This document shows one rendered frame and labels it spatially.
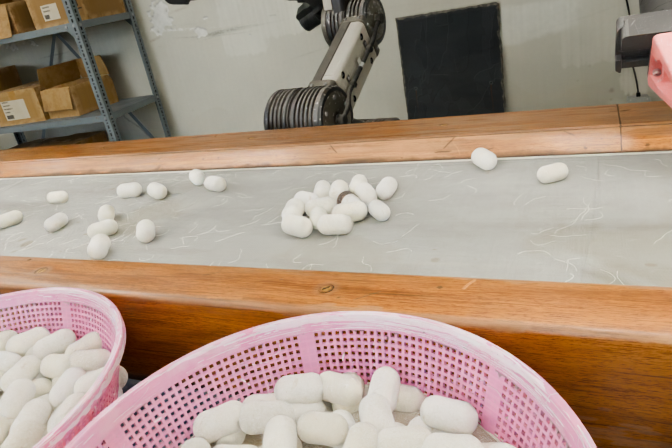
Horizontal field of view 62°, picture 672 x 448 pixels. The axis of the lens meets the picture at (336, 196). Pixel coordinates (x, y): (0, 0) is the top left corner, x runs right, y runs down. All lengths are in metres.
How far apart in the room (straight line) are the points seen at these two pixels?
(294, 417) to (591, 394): 0.18
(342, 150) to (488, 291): 0.41
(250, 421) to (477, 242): 0.25
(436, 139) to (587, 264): 0.31
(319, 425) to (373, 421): 0.03
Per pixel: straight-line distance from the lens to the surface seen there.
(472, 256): 0.47
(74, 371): 0.47
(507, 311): 0.36
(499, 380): 0.33
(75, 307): 0.52
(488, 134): 0.70
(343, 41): 1.12
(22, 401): 0.47
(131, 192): 0.81
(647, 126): 0.69
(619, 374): 0.36
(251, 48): 2.91
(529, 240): 0.49
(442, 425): 0.34
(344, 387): 0.36
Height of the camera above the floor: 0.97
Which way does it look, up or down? 21 degrees down
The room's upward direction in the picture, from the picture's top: 11 degrees counter-clockwise
